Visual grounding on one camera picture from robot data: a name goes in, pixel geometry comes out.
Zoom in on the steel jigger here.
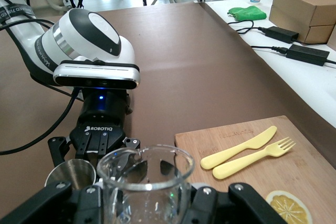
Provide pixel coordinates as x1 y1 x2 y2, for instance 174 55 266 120
44 158 97 192

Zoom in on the yellow plastic fork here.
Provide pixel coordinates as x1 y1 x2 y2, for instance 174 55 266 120
212 136 297 180

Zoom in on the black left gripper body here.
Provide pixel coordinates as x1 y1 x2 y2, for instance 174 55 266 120
69 89 131 161

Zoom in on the brown table cover sheet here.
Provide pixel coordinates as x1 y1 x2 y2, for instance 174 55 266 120
0 1 336 224

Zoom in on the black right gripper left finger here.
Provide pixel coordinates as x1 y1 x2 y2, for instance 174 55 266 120
0 180 104 224

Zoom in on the lemon slice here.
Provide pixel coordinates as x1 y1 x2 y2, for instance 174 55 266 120
265 190 313 224

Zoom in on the black adapter cable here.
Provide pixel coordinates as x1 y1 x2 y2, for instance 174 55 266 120
250 45 288 55
227 20 266 35

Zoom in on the brown cardboard box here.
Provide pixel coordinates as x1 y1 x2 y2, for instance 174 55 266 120
269 0 336 45

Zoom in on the clear glass cup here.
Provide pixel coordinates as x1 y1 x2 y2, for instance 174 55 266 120
96 144 195 224

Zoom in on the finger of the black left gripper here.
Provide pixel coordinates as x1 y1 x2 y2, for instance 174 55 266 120
47 136 77 167
123 137 141 156

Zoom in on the yellow plastic knife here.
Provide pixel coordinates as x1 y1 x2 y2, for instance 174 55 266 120
200 125 278 170

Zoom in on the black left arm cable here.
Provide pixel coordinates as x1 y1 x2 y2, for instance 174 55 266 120
0 87 85 156

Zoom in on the green cloth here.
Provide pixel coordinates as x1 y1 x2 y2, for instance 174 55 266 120
227 5 267 22

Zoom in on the wooden cutting board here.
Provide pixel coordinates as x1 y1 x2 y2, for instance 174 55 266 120
174 115 336 224

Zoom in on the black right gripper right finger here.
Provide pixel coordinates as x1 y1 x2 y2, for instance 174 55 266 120
183 183 288 224

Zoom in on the black power adapter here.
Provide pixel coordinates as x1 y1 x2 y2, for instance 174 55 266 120
264 26 300 44
285 45 331 67

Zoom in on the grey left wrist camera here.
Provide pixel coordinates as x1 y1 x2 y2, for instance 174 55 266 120
53 60 141 90

